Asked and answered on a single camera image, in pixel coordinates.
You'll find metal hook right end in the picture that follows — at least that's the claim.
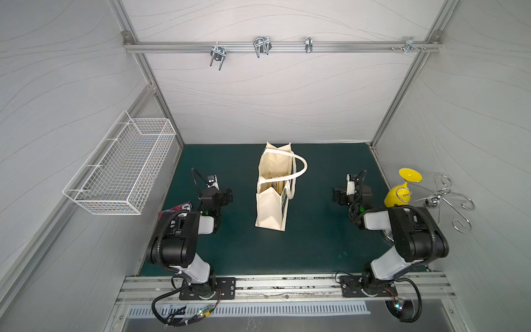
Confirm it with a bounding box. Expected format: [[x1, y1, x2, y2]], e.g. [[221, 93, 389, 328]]
[[390, 38, 427, 54]]

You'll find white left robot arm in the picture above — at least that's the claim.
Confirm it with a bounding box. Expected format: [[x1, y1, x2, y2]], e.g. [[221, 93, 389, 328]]
[[146, 168, 233, 300]]

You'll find chrome wire glass rack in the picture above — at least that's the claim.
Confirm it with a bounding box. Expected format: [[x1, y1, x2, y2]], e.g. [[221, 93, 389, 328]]
[[409, 173, 476, 235]]

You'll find small metal hook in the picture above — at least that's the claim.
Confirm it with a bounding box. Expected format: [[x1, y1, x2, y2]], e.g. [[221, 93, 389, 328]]
[[305, 37, 313, 54]]

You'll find pink snack packet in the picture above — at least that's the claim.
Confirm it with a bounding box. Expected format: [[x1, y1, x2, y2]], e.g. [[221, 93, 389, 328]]
[[158, 201, 192, 219]]

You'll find yellow plastic wine glass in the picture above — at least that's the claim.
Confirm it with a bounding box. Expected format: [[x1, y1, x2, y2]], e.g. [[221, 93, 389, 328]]
[[384, 168, 423, 208]]

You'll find metal double hook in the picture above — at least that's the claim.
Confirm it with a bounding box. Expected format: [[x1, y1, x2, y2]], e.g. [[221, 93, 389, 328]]
[[253, 36, 272, 58], [210, 45, 227, 71]]

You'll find white wire basket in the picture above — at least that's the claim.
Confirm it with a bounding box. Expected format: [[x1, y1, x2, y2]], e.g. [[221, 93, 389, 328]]
[[62, 111, 176, 215]]

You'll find cream canvas tote bag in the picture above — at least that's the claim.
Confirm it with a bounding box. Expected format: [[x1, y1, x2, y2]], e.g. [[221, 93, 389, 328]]
[[255, 142, 308, 232]]

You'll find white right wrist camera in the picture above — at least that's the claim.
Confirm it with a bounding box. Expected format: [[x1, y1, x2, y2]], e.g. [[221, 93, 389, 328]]
[[346, 174, 357, 196]]

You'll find metal double hook middle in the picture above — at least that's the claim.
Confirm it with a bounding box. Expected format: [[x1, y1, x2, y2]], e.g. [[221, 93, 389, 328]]
[[253, 36, 272, 58]]

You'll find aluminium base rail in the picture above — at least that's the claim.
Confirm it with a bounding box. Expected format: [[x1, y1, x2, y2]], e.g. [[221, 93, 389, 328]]
[[115, 271, 457, 306]]

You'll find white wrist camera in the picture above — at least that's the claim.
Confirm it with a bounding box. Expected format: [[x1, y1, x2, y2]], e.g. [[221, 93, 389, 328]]
[[207, 175, 219, 190], [346, 174, 357, 196]]

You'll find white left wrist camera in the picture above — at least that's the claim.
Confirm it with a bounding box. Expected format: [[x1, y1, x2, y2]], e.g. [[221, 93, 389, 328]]
[[207, 175, 219, 190]]

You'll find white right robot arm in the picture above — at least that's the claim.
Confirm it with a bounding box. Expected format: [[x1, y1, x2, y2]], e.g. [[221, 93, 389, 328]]
[[333, 168, 449, 298]]

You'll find metal double hook left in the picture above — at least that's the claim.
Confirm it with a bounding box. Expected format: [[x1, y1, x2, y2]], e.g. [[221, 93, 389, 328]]
[[210, 45, 227, 71]]

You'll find aluminium crossbar rail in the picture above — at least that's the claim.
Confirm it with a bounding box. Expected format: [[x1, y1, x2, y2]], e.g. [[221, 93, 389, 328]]
[[124, 38, 443, 54]]

